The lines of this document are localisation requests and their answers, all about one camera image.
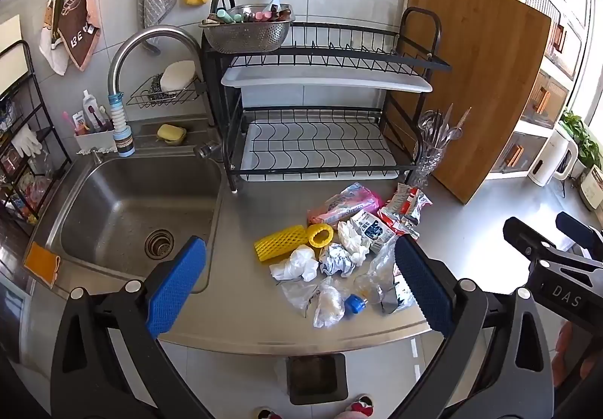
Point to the brown hanging towel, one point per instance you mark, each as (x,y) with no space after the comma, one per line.
(77,23)

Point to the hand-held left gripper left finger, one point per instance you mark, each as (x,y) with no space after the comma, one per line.
(176,287)

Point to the white toothbrush holder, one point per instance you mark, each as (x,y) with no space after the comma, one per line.
(94,141)

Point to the orange cloth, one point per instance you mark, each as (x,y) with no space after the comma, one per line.
(41,261)

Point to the white tissue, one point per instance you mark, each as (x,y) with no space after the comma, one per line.
(351,240)

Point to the long white drip tray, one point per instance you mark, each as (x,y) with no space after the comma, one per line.
(329,82)

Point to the crumpled white plastic bag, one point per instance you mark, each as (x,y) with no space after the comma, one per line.
(297,263)

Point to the yellow soap box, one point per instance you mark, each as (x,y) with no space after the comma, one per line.
(170,132)

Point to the green potted plant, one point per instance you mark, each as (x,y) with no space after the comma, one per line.
(584,136)

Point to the wide white drip tray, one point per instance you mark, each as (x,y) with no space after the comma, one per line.
(282,150)

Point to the pink plastic bag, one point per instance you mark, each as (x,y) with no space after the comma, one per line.
(348,204)

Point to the red white snack wrapper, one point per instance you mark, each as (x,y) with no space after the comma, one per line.
(405,207)

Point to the steel wool scrubber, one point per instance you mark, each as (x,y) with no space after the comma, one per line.
(154,89)

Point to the white round sponge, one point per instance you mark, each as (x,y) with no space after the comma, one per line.
(178,75)

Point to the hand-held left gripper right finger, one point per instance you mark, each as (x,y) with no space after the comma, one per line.
(424,287)

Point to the white toothpaste tube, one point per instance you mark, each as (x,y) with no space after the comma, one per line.
(88,110)

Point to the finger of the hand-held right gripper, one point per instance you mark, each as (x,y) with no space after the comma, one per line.
(577,230)
(520,235)

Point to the curved steel faucet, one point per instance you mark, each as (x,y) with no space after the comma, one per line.
(141,33)

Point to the wooden cutting board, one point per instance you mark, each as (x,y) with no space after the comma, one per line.
(471,94)

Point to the crushed bottle blue cap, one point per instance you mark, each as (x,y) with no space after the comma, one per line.
(370,287)

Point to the beige hanging towel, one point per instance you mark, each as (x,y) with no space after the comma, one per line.
(49,37)

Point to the person's right hand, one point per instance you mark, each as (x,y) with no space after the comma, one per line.
(564,340)

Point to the crumpled clear plastic wrap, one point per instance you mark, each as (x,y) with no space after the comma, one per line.
(329,306)

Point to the stainless steel sink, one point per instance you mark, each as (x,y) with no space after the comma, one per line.
(117,202)

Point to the steel sink knob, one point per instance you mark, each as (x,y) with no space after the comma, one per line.
(206,149)

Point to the white blue milk carton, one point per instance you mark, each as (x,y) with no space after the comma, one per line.
(372,228)

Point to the steel colander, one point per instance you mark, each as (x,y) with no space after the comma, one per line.
(245,35)

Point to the yellow foam net sleeve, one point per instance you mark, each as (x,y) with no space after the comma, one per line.
(280,244)

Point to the dark grey trash bin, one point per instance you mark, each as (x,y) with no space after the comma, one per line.
(315,376)

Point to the white electric kettle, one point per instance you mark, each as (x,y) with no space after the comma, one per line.
(549,160)

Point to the black metal shelf rack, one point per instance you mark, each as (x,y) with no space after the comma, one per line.
(36,76)

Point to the white slipper red bow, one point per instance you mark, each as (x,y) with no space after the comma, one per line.
(360,406)
(268,414)

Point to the silver foil wrapper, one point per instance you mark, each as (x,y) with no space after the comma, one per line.
(400,299)

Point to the pink toothbrush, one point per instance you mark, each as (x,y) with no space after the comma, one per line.
(68,120)

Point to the white rubber gloves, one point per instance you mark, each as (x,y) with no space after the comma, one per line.
(27,141)

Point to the blue white faucet extension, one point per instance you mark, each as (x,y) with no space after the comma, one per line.
(123,136)

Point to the clear utensil holder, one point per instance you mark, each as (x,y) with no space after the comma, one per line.
(426,167)

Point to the clear plastic bag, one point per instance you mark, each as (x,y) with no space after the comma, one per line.
(299,294)

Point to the crumpled blue white paper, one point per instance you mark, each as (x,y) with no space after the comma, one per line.
(335,259)

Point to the beige cabinet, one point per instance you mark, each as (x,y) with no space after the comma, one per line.
(532,117)

